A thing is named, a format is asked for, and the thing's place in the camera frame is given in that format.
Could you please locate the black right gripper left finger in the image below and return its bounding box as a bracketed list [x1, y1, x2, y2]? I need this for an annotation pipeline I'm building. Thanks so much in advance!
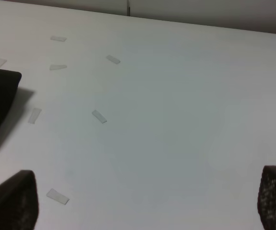
[0, 170, 38, 230]

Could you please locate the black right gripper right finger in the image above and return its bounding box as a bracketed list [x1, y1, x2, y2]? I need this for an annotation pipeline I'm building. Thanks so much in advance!
[257, 165, 276, 230]

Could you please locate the clear tape strip lower centre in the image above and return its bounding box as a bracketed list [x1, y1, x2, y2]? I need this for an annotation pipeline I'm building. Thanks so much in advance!
[46, 188, 70, 205]

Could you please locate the clear tape strip middle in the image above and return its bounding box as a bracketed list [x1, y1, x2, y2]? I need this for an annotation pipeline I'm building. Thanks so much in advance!
[28, 108, 42, 124]

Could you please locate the clear tape strip mid right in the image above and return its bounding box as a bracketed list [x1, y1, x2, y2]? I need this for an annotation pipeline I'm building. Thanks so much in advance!
[92, 110, 107, 124]

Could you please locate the clear tape strip top centre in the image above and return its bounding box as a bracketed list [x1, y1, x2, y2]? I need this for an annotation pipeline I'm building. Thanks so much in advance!
[50, 35, 67, 42]

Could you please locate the clear tape strip far right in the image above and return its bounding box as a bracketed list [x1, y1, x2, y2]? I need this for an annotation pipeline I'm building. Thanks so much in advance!
[106, 55, 120, 64]

